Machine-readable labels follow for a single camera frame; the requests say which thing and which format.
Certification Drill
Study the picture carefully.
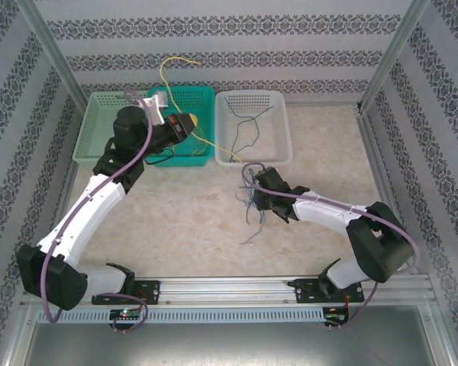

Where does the dark green cable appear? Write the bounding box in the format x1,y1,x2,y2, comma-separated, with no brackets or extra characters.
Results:
223,96,275,161

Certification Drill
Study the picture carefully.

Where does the teal plastic basket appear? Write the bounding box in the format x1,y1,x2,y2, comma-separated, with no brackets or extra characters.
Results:
137,85,217,169

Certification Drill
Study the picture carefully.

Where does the light green plastic basket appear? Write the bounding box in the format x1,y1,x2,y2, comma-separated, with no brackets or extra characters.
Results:
72,91,150,167

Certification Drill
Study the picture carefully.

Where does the white plastic basket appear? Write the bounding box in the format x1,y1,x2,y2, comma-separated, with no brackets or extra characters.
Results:
214,90,294,168

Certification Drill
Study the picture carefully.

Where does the grey metal panel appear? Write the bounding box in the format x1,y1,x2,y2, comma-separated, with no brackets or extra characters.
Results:
7,322,453,366

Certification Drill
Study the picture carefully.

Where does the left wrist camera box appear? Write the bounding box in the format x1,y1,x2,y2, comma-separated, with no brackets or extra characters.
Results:
139,90,169,126

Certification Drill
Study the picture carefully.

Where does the left gripper thin black wire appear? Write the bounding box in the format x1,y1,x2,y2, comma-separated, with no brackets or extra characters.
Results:
144,147,176,165

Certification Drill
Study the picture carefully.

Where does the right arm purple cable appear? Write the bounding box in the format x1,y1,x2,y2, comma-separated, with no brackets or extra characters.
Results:
240,163,421,331

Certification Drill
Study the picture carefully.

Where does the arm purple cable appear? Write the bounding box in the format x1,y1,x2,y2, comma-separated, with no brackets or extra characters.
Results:
41,89,156,336
240,163,421,331

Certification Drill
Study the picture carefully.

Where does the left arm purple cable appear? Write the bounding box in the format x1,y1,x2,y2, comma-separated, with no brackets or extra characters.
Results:
41,89,156,336

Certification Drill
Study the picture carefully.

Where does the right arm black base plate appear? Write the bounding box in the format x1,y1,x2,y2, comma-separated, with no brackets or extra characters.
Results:
292,278,364,305

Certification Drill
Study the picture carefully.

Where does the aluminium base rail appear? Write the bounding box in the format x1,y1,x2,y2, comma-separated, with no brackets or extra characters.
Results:
21,276,432,306

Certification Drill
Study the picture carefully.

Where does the aluminium frame post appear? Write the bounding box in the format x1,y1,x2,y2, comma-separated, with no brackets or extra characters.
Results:
356,0,432,111
17,0,91,111

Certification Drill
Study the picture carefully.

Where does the slotted grey cable duct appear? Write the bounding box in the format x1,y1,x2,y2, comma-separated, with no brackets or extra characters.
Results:
36,307,326,324

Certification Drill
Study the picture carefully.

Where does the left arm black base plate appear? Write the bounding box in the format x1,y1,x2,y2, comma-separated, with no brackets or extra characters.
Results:
91,280,162,306

